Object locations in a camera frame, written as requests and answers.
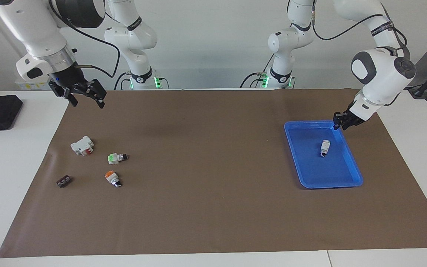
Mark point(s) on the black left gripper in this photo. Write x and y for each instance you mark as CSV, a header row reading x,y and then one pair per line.
x,y
356,118

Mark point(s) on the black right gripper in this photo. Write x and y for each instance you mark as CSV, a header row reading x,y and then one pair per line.
x,y
69,79

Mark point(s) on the selector switch with orange block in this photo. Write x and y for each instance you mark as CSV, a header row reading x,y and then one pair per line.
x,y
111,177
325,147

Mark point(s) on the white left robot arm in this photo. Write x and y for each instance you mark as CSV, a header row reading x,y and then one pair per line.
x,y
380,74

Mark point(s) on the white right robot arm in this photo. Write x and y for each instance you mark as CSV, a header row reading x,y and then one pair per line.
x,y
35,33

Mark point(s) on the white circuit breaker red lever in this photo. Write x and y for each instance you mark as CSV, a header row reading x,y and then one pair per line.
x,y
82,145

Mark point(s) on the white box yellow label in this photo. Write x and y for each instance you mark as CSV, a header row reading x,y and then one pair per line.
x,y
32,85

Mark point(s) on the blue plastic tray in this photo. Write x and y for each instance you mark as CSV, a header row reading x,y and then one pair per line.
x,y
310,167

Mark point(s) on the small dark brown component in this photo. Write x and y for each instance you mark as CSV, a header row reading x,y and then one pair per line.
x,y
63,181

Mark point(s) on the brown paper table mat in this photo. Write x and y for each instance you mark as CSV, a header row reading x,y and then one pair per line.
x,y
213,204

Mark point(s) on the selector switch with green block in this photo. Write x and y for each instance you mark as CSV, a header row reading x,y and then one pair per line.
x,y
114,158

